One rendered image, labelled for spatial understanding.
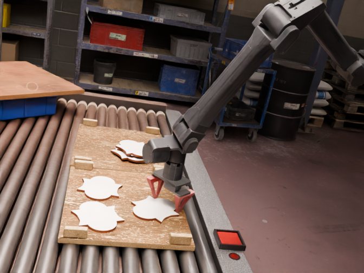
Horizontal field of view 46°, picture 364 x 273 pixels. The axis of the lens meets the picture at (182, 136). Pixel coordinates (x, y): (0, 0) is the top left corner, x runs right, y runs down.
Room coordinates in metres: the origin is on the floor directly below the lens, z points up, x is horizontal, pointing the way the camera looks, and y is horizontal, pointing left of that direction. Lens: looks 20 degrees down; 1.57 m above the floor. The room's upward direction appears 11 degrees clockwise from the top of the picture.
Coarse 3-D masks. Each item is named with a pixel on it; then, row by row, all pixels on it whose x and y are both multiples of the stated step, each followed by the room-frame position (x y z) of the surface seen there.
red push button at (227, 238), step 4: (220, 232) 1.07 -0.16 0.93; (224, 232) 1.07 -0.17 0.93; (228, 232) 1.08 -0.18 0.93; (220, 236) 1.05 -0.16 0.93; (224, 236) 1.05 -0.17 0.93; (228, 236) 1.06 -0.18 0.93; (232, 236) 1.06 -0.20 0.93; (236, 236) 1.07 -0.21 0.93; (220, 240) 1.03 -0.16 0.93; (224, 240) 1.03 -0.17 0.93; (228, 240) 1.04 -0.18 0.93; (232, 240) 1.04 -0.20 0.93; (236, 240) 1.04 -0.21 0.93; (240, 244) 1.03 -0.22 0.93
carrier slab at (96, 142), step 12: (84, 132) 1.61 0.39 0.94; (96, 132) 1.63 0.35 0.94; (108, 132) 1.66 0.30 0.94; (120, 132) 1.69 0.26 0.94; (132, 132) 1.72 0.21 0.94; (144, 132) 1.74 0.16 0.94; (84, 144) 1.49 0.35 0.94; (96, 144) 1.51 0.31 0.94; (108, 144) 1.53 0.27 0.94; (72, 156) 1.36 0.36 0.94; (84, 156) 1.38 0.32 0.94; (96, 156) 1.40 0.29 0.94; (108, 156) 1.42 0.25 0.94; (96, 168) 1.31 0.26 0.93; (108, 168) 1.32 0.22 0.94; (120, 168) 1.34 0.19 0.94; (132, 168) 1.36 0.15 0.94; (144, 168) 1.38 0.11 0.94
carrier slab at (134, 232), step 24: (72, 168) 1.27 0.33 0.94; (72, 192) 1.12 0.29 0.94; (120, 192) 1.17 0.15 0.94; (144, 192) 1.20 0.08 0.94; (168, 192) 1.24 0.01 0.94; (72, 216) 0.99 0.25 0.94; (120, 216) 1.04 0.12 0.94; (72, 240) 0.90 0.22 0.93; (96, 240) 0.91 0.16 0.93; (120, 240) 0.93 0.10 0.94; (144, 240) 0.95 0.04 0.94; (168, 240) 0.97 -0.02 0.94; (192, 240) 0.99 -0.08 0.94
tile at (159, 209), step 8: (144, 200) 1.14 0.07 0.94; (152, 200) 1.15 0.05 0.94; (160, 200) 1.16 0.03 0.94; (168, 200) 1.17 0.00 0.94; (136, 208) 1.09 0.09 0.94; (144, 208) 1.09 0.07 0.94; (152, 208) 1.10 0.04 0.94; (160, 208) 1.11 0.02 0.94; (168, 208) 1.12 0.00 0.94; (136, 216) 1.05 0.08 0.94; (144, 216) 1.05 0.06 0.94; (152, 216) 1.06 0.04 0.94; (160, 216) 1.07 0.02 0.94; (168, 216) 1.08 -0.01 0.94; (176, 216) 1.10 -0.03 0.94
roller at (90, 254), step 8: (104, 104) 2.08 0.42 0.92; (104, 112) 1.96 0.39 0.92; (104, 120) 1.85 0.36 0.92; (88, 248) 0.89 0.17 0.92; (96, 248) 0.90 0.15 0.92; (88, 256) 0.86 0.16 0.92; (96, 256) 0.87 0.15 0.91; (88, 264) 0.83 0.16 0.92; (96, 264) 0.85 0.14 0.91; (80, 272) 0.82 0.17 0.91; (88, 272) 0.80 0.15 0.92; (96, 272) 0.82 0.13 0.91
